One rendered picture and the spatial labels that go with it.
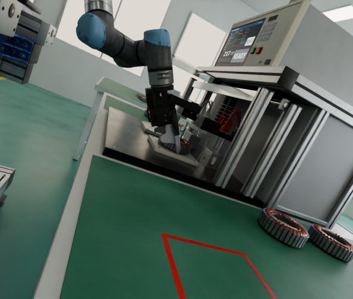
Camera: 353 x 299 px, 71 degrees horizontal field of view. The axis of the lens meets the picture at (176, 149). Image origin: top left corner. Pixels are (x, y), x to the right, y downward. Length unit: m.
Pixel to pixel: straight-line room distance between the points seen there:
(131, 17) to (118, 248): 5.37
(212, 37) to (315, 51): 5.09
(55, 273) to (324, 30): 0.85
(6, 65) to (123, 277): 1.07
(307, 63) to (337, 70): 0.11
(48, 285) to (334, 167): 0.80
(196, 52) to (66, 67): 2.67
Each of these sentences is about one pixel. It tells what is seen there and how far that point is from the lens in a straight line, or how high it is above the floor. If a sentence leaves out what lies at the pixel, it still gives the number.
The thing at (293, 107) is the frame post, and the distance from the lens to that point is 0.73.
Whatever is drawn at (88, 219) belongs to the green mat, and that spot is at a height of 0.75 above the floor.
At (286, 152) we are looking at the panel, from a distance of 0.77.
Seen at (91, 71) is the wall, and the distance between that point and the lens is 5.51.
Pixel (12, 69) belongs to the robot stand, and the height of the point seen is 0.76.
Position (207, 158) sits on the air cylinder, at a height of 0.80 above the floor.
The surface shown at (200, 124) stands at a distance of 0.81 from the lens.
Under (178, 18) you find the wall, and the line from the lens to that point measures 5.73.
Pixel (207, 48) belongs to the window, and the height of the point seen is 2.13.
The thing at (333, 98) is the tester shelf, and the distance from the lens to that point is 0.79.
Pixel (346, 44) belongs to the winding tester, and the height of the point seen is 1.29.
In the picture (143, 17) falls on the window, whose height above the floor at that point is 2.06.
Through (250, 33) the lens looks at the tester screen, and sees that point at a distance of 1.02.
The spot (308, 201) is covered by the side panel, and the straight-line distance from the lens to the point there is 0.88.
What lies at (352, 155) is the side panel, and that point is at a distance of 0.92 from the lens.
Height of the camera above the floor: 0.94
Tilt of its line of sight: 11 degrees down
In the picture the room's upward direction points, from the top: 25 degrees clockwise
